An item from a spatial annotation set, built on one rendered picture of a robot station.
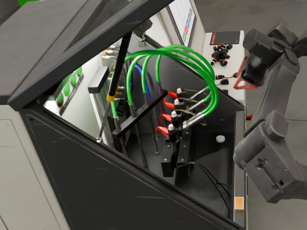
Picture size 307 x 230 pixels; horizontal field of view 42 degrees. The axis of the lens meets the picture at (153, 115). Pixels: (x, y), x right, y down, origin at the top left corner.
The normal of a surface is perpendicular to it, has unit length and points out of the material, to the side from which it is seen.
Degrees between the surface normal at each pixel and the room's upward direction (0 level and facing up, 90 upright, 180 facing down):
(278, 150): 39
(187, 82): 90
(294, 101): 0
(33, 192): 90
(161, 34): 90
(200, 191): 0
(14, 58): 0
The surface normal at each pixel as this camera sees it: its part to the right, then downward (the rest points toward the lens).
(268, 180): -0.73, 0.08
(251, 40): -0.87, -0.36
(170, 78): -0.18, 0.60
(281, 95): 0.54, -0.59
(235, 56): -0.15, -0.80
